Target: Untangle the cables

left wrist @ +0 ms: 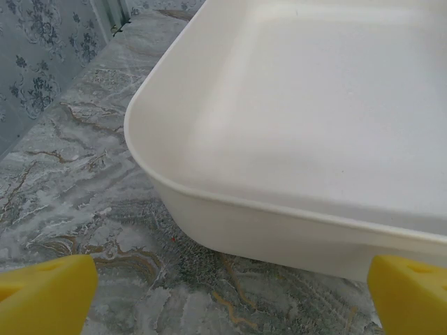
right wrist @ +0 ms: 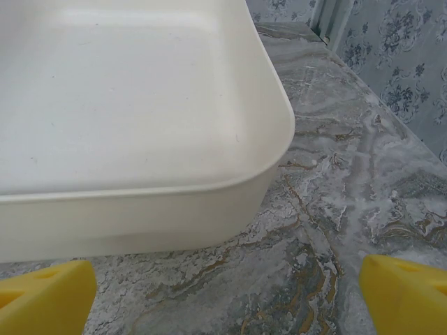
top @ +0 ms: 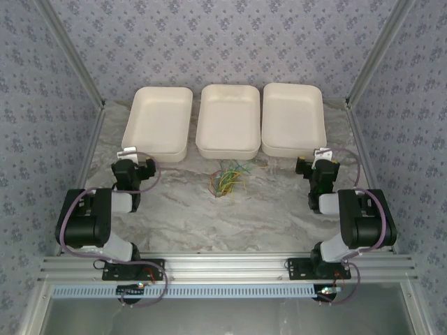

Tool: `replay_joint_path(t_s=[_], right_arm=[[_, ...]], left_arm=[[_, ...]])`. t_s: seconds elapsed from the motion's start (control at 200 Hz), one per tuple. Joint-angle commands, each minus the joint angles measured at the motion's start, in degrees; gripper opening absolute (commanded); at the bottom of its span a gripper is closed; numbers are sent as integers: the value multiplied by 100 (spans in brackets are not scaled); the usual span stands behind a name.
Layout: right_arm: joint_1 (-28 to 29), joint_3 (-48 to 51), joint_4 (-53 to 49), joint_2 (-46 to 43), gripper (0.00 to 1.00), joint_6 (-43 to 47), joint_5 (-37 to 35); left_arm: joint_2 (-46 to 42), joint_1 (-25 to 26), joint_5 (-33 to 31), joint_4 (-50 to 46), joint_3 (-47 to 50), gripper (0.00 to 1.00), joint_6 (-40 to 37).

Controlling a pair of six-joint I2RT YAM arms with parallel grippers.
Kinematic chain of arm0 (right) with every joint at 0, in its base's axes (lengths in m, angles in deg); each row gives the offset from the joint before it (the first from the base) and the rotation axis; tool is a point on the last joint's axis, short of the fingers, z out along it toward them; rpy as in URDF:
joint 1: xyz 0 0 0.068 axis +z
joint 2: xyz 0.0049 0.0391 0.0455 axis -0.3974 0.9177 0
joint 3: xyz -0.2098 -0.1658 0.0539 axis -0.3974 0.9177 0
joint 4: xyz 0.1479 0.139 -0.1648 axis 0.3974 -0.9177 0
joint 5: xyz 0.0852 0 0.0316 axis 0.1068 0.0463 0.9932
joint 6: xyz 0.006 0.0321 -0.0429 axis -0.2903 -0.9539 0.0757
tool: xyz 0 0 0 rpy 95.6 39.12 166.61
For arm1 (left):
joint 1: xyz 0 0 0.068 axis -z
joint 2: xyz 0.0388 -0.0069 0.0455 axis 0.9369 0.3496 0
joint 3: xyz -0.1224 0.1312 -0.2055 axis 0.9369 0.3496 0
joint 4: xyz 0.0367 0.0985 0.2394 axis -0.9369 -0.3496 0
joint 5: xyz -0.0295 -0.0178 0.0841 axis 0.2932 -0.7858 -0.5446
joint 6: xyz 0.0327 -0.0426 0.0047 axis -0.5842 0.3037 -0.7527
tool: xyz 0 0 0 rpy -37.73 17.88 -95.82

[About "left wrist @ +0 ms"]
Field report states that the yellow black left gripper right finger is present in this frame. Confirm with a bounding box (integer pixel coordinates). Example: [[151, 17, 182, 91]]
[[367, 254, 447, 335]]

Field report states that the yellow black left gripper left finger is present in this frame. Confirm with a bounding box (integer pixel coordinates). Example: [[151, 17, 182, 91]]
[[0, 253, 99, 335]]

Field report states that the white plastic tray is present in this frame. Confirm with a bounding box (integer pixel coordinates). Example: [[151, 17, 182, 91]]
[[124, 0, 447, 283]]

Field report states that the aluminium frame post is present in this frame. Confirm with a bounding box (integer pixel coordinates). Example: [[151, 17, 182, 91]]
[[91, 0, 124, 36]]

